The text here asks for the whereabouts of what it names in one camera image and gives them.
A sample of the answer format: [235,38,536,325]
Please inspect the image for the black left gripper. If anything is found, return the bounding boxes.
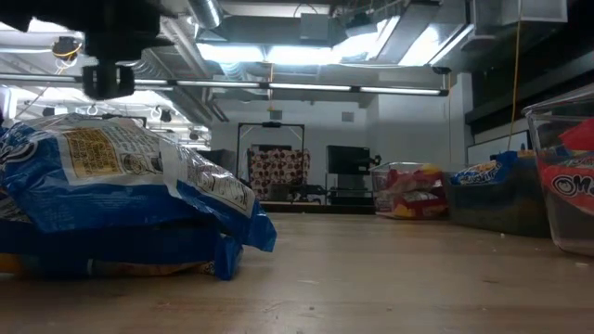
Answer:
[82,27,161,101]

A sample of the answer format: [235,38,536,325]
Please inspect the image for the orange Maruchan ramen packet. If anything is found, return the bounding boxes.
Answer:
[558,117,594,152]
[539,154,594,215]

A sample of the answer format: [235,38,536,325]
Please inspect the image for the red-white patterned cloth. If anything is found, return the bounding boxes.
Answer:
[246,148,312,202]

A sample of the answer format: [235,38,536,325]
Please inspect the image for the long ceiling light strip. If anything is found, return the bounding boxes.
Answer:
[0,71,451,98]

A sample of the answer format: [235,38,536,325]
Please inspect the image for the low dark platform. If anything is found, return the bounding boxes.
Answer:
[258,199,378,216]

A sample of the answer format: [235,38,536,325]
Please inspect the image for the black monitor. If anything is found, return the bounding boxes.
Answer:
[325,144,373,177]

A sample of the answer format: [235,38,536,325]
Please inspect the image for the clear plastic bin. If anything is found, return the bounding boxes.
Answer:
[370,161,450,220]
[521,83,594,259]

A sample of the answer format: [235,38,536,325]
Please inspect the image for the gray plastic bin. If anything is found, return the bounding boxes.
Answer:
[442,154,553,239]

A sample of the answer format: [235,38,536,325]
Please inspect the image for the ceiling cord reel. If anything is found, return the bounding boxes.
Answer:
[50,35,84,63]

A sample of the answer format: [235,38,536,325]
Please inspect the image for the round metal air duct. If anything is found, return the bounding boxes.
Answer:
[187,0,226,31]

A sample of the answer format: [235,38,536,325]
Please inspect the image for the black gantry frame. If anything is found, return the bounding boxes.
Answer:
[236,121,307,203]

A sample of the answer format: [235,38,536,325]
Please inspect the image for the yellow hanging cable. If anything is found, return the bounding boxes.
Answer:
[507,0,523,138]

